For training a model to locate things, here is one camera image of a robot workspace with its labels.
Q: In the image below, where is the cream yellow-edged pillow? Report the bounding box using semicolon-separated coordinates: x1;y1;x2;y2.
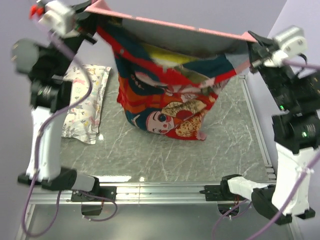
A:
142;43;199;68

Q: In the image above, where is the red cartoon pillowcase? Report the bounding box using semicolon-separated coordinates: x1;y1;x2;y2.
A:
86;0;254;141

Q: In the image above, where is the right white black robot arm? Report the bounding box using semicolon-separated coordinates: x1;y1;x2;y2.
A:
220;25;320;225

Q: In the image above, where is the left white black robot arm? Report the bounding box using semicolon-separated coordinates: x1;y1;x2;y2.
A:
11;0;101;201

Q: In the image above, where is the floral patterned small pillow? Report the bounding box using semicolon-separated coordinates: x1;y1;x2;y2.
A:
61;64;112;145

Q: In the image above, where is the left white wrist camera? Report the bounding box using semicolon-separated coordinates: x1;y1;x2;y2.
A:
29;0;79;38

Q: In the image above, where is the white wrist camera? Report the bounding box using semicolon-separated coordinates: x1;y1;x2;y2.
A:
29;0;79;38
263;25;308;68

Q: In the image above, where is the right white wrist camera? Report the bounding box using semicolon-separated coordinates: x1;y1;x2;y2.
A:
263;25;308;68

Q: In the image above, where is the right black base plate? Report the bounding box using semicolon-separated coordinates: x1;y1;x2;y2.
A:
199;184;245;202

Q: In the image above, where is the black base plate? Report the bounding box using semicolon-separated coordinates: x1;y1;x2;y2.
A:
199;184;245;202
70;185;117;203

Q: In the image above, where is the aluminium rail frame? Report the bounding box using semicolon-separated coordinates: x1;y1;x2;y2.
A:
14;74;305;240

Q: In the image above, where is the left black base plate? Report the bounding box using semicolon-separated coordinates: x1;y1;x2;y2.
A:
70;185;117;203

